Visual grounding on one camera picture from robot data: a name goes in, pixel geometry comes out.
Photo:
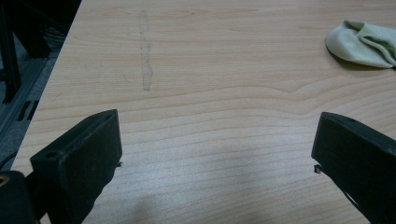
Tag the metal floor rail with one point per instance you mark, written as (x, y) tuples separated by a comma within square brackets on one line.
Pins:
[(18, 102)]

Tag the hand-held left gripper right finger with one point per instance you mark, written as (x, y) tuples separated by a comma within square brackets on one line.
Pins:
[(358, 155)]

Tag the light green sock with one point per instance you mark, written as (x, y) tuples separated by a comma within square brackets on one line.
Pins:
[(358, 49)]

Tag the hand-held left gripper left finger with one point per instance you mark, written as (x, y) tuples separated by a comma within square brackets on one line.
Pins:
[(77, 161)]

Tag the black metal stand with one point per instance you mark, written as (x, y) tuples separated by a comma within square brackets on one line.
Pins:
[(12, 46)]

